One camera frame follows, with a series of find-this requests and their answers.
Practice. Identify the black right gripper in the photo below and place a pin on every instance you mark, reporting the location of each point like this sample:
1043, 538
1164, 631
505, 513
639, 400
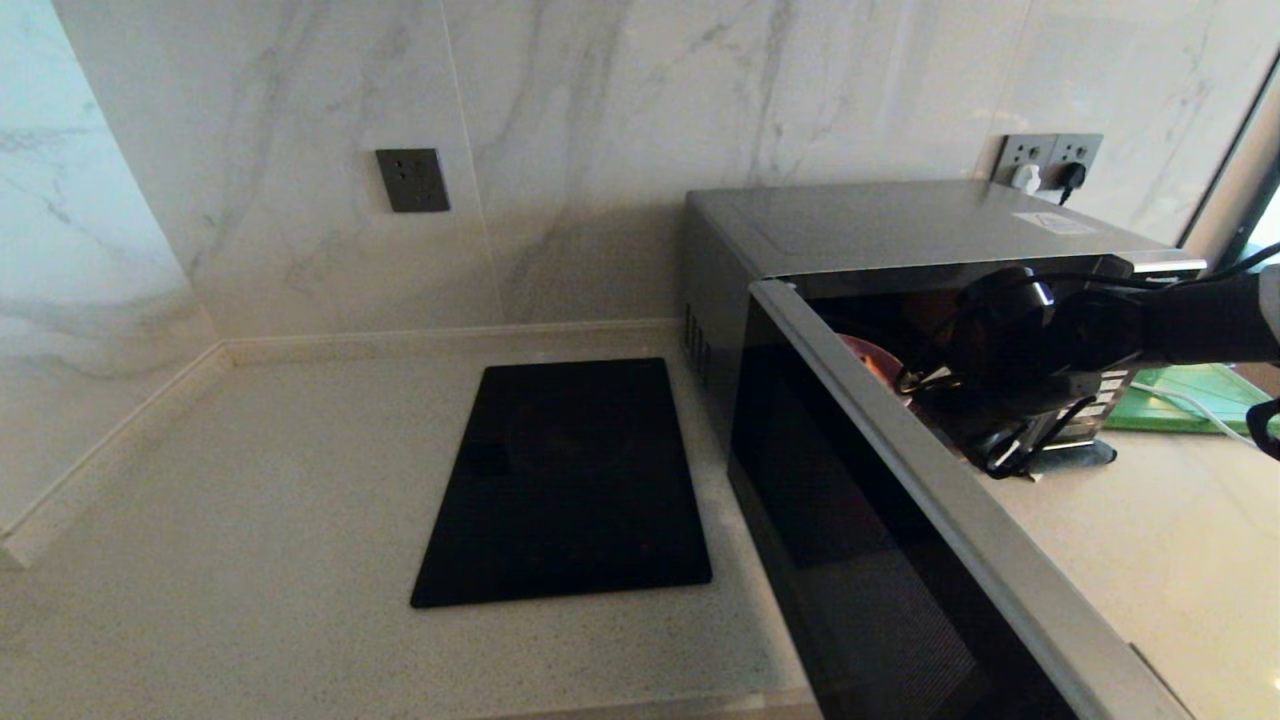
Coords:
1010, 350

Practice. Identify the lilac plastic plate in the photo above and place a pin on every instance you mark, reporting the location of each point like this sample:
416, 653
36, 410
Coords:
870, 355

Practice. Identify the black glass microwave door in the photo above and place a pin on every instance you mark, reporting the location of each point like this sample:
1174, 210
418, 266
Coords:
880, 560

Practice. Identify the dark cloth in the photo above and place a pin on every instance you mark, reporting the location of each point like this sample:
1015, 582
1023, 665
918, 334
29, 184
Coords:
1075, 457

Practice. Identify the white power plug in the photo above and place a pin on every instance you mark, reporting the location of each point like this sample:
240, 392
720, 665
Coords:
1027, 179

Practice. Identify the green cutting board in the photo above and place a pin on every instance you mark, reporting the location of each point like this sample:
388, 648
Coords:
1180, 400

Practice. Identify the black power plug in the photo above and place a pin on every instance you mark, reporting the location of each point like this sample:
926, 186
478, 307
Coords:
1072, 176

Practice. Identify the black glass induction cooktop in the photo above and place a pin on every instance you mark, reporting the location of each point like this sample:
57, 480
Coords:
565, 490

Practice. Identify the dark window frame post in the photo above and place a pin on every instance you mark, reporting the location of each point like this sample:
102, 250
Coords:
1240, 190

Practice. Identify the dark grey wall socket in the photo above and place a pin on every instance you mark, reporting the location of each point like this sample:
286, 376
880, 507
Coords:
412, 180

